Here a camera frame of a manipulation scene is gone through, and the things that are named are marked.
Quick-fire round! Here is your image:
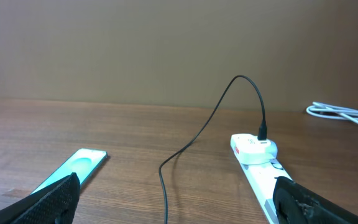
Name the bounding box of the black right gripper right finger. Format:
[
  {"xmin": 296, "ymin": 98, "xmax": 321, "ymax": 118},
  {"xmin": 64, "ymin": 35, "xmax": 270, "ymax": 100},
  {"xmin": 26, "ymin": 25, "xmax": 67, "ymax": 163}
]
[{"xmin": 273, "ymin": 176, "xmax": 358, "ymax": 224}]

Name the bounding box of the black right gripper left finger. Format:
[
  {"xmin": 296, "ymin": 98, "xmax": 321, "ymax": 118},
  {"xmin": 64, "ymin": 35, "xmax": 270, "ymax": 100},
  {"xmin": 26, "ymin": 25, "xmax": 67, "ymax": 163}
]
[{"xmin": 0, "ymin": 172, "xmax": 81, "ymax": 224}]

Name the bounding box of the blue screen Galaxy smartphone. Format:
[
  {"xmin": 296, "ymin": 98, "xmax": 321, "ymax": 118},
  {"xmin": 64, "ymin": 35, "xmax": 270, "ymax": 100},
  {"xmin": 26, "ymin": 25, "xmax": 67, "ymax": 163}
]
[{"xmin": 31, "ymin": 148, "xmax": 108, "ymax": 194}]

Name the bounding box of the black USB charger cable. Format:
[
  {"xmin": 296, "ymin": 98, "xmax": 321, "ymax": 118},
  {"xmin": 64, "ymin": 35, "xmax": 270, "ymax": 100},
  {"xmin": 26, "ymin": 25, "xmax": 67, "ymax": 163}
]
[{"xmin": 158, "ymin": 75, "xmax": 268, "ymax": 224}]

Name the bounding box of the white charger plug adapter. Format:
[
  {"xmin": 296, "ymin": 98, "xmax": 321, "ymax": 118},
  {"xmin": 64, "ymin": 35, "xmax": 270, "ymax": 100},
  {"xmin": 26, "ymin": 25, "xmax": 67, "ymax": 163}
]
[{"xmin": 230, "ymin": 134, "xmax": 278, "ymax": 165}]

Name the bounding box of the white power strip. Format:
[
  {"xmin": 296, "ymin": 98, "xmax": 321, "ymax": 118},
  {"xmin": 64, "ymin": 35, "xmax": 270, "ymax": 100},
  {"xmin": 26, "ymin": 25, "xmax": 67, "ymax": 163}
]
[{"xmin": 240, "ymin": 158, "xmax": 289, "ymax": 224}]

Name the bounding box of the white cable bundle top right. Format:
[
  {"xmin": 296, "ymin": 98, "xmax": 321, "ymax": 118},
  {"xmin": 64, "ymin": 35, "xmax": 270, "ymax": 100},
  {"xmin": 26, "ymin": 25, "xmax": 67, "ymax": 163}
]
[{"xmin": 305, "ymin": 101, "xmax": 358, "ymax": 136}]

